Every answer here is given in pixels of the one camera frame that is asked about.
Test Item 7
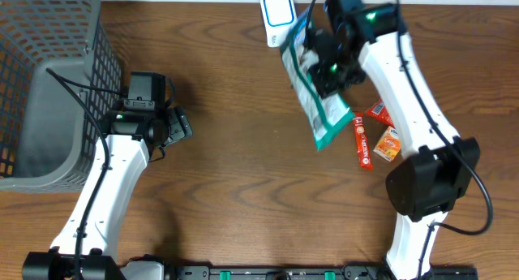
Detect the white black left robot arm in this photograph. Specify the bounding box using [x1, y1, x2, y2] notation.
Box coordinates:
[22, 106, 193, 279]

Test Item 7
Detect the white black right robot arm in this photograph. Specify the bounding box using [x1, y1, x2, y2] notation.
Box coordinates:
[310, 0, 480, 279]

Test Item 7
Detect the white barcode scanner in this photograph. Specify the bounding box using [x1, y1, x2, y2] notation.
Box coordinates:
[259, 0, 297, 48]

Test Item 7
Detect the small orange carton box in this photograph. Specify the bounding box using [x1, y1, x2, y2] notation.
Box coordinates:
[373, 126, 401, 162]

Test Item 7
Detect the red snack bag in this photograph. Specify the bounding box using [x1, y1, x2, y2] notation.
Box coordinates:
[364, 99, 393, 127]

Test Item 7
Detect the grey plastic mesh basket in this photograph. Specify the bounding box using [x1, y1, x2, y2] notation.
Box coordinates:
[1, 0, 122, 193]

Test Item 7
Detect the green gloves package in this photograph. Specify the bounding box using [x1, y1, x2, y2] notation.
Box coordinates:
[280, 12, 354, 151]

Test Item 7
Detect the red Nescafe coffee sachet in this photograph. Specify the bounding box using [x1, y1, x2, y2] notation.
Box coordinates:
[353, 112, 372, 170]

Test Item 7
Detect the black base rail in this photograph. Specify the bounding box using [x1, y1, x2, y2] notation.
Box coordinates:
[121, 265, 479, 280]

